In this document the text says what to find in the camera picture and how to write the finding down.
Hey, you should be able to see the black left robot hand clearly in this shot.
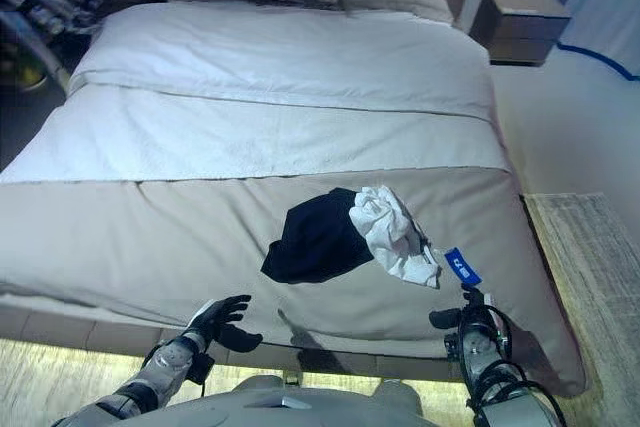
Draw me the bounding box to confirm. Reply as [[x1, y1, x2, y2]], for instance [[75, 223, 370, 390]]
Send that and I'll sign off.
[[191, 294, 264, 354]]

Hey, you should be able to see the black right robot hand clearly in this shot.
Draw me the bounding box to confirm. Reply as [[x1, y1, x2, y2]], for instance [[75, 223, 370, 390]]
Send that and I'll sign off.
[[428, 284, 502, 331]]

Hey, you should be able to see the white garment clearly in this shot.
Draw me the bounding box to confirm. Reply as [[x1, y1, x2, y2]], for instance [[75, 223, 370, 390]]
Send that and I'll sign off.
[[348, 185, 445, 291]]

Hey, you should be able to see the black garment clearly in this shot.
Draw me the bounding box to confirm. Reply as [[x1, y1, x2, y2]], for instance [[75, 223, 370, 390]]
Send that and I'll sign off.
[[260, 187, 375, 286]]

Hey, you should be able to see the beige bed cover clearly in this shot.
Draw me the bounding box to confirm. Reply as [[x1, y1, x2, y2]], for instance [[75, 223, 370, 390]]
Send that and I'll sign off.
[[0, 164, 587, 398]]

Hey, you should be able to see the blue tag card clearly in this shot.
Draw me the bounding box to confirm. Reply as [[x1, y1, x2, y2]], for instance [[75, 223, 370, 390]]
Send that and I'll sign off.
[[443, 246, 484, 288]]

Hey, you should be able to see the silver right robot leg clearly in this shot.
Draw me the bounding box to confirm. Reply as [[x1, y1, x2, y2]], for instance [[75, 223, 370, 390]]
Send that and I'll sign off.
[[373, 378, 422, 411]]

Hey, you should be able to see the grey robot torso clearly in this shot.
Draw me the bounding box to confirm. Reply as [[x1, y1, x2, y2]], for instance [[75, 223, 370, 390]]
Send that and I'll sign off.
[[164, 389, 476, 427]]

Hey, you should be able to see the white textured blanket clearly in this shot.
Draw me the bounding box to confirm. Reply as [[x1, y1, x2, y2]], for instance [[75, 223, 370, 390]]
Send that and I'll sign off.
[[0, 86, 512, 184]]

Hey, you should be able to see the white duvet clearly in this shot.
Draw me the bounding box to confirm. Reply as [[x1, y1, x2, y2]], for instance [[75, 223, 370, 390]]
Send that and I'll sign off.
[[68, 0, 495, 121]]

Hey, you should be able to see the wooden nightstand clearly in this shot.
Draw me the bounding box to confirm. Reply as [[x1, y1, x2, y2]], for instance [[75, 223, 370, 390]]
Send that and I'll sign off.
[[469, 0, 572, 67]]

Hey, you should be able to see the dark equipment pile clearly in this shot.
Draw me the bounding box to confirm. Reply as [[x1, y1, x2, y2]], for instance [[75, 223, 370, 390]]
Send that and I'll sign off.
[[0, 0, 169, 96]]

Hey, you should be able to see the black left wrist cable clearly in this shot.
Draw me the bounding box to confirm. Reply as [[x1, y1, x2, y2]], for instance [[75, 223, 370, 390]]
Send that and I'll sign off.
[[188, 352, 217, 399]]

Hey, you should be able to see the beige upholstered bed frame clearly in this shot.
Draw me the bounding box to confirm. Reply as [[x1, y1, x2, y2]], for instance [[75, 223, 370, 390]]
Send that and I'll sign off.
[[0, 304, 469, 389]]

